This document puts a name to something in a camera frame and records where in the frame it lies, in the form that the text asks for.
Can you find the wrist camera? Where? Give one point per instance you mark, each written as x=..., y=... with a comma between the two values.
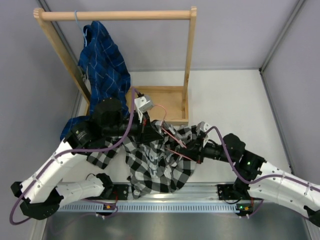
x=202, y=132
x=143, y=103

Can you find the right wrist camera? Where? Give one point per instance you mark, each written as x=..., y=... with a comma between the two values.
x=202, y=132

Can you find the white slotted cable duct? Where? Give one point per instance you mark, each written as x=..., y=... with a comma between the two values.
x=159, y=207

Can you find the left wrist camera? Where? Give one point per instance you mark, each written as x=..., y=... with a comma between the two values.
x=143, y=103

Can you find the pink wire hanger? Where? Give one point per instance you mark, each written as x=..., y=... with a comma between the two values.
x=174, y=140

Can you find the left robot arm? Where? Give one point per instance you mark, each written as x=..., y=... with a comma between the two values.
x=43, y=194

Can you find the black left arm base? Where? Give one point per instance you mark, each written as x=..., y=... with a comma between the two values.
x=118, y=192

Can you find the black white checkered shirt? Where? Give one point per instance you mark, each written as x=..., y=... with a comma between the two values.
x=153, y=172

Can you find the blue plaid shirt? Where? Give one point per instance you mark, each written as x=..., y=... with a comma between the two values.
x=105, y=67

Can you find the wooden clothes rack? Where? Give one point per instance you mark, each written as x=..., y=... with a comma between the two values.
x=173, y=98

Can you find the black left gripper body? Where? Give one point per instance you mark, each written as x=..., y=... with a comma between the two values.
x=139, y=129

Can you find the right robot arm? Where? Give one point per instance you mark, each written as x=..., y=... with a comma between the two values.
x=258, y=178

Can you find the aluminium rail frame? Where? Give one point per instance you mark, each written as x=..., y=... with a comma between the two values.
x=189, y=192

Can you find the blue wire hanger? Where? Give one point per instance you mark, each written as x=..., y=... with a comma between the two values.
x=83, y=30

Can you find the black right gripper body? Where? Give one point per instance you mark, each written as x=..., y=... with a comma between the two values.
x=209, y=150

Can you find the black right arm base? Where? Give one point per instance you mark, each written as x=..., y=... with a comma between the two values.
x=229, y=192

